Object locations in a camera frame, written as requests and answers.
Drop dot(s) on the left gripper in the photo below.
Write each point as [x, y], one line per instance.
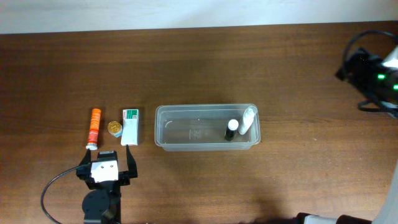
[125, 177]

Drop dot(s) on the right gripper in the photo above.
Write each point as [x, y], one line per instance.
[359, 68]

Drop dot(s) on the orange tablet tube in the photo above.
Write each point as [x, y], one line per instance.
[94, 129]

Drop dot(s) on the white green medicine box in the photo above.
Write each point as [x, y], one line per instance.
[130, 127]

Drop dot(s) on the gold lidded small jar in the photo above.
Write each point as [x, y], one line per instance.
[115, 128]

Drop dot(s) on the white squeeze bottle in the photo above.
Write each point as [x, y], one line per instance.
[247, 119]

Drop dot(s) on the black bottle white cap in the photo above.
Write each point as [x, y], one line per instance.
[231, 129]

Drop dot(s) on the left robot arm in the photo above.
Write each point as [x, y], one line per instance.
[103, 205]

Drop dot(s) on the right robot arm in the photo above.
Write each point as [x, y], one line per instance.
[317, 154]

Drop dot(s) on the clear plastic container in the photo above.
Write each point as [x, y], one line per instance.
[203, 127]

